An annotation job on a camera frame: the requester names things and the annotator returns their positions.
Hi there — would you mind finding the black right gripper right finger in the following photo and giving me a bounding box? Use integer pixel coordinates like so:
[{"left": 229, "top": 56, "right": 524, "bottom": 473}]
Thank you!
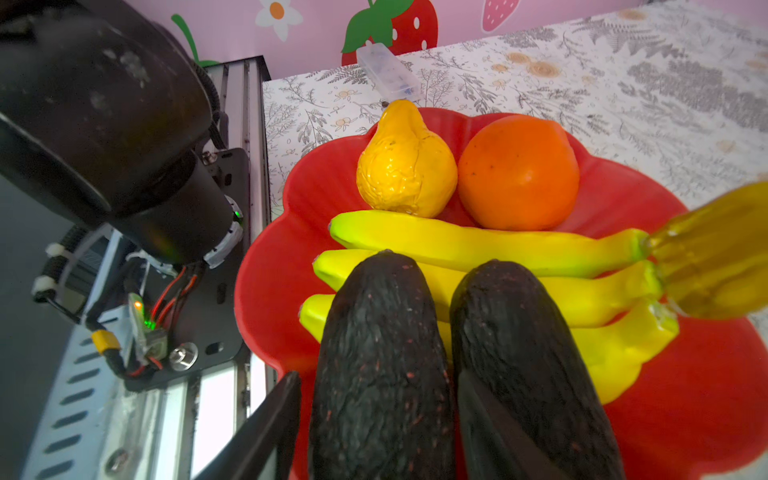
[{"left": 457, "top": 369, "right": 567, "bottom": 479}]

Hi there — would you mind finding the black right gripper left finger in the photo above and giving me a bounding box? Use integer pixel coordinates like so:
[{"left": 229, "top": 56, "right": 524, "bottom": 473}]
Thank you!
[{"left": 198, "top": 371, "right": 301, "bottom": 480}]

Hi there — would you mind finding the dark fake avocado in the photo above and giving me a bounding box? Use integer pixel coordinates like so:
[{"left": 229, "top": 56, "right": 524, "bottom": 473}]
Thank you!
[
  {"left": 307, "top": 251, "right": 456, "bottom": 479},
  {"left": 450, "top": 260, "right": 625, "bottom": 479}
]

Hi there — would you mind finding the yellow fake banana bunch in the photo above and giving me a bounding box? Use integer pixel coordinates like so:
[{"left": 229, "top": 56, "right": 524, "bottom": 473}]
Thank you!
[{"left": 312, "top": 182, "right": 767, "bottom": 403}]

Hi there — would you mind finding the orange fake orange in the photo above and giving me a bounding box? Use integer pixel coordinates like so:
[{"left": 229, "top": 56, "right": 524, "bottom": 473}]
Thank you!
[{"left": 458, "top": 115, "right": 580, "bottom": 231}]

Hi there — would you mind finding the yellow fake lemon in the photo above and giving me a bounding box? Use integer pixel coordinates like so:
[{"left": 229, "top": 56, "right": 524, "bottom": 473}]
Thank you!
[{"left": 356, "top": 100, "right": 458, "bottom": 218}]

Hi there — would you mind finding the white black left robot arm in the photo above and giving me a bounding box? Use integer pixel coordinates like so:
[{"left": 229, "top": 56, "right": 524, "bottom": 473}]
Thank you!
[{"left": 1, "top": 1, "right": 243, "bottom": 268}]

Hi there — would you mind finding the small clear plastic box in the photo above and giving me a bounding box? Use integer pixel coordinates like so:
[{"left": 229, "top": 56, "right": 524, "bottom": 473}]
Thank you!
[{"left": 356, "top": 43, "right": 422, "bottom": 103}]

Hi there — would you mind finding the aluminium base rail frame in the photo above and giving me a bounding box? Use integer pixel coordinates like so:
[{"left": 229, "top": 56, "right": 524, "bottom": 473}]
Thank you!
[{"left": 17, "top": 57, "right": 270, "bottom": 479}]

